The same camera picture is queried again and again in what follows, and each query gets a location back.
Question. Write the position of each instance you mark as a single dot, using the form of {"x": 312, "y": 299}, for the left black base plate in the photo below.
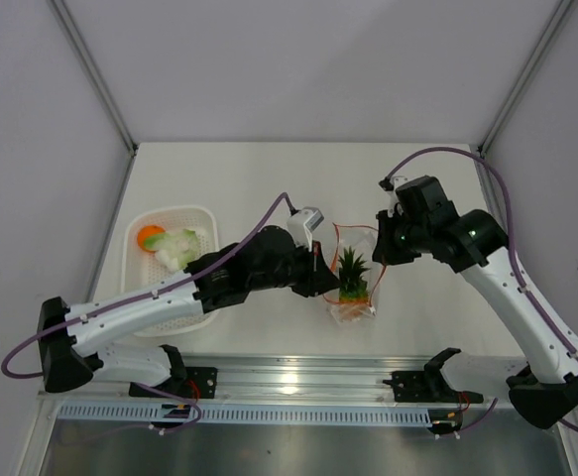
{"x": 199, "y": 384}

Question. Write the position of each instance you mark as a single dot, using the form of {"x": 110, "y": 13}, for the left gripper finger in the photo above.
{"x": 319, "y": 286}
{"x": 320, "y": 267}

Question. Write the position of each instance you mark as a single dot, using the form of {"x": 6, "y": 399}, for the white perforated plastic basket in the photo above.
{"x": 141, "y": 269}

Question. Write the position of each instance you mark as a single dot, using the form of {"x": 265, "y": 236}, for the green white cabbage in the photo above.
{"x": 176, "y": 249}

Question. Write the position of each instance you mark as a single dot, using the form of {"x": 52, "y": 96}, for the left aluminium frame post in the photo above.
{"x": 92, "y": 72}

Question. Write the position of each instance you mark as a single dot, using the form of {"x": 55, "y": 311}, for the aluminium mounting rail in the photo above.
{"x": 293, "y": 379}

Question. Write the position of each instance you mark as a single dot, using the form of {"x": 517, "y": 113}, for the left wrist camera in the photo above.
{"x": 302, "y": 224}

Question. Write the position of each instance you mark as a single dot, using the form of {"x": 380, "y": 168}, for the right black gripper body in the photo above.
{"x": 414, "y": 235}

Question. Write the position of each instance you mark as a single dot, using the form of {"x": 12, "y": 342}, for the small orange pineapple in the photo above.
{"x": 353, "y": 298}

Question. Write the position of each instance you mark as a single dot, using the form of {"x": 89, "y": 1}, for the aluminium frame post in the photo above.
{"x": 92, "y": 72}
{"x": 535, "y": 59}

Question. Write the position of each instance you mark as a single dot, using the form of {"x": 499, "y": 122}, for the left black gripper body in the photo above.
{"x": 296, "y": 273}

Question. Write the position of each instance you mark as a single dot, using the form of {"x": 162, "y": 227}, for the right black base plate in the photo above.
{"x": 427, "y": 387}

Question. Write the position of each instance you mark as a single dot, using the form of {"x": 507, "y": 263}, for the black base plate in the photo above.
{"x": 199, "y": 384}
{"x": 427, "y": 387}

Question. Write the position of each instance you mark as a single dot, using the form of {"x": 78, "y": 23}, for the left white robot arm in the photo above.
{"x": 80, "y": 341}

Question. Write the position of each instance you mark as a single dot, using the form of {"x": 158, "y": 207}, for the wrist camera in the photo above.
{"x": 302, "y": 224}
{"x": 389, "y": 186}

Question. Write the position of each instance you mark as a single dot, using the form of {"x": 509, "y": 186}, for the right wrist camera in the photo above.
{"x": 389, "y": 186}

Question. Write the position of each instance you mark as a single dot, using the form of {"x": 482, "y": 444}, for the slotted grey cable duct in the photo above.
{"x": 250, "y": 414}

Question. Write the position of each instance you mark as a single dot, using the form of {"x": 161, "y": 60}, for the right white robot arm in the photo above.
{"x": 541, "y": 385}

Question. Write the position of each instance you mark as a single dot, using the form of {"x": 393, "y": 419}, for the clear zip bag orange zipper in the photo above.
{"x": 363, "y": 239}

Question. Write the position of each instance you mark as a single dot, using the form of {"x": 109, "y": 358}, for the orange fruit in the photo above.
{"x": 149, "y": 236}

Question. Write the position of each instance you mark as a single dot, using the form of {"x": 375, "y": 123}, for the right aluminium frame post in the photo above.
{"x": 535, "y": 59}

